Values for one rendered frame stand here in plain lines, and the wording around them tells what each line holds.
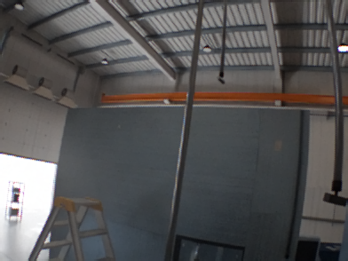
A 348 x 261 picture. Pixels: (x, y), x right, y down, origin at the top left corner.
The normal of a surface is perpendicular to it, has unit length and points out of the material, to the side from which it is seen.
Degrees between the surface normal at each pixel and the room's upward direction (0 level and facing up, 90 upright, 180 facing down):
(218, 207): 90
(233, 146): 90
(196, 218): 90
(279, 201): 90
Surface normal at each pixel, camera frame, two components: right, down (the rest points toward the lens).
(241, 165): -0.43, -0.21
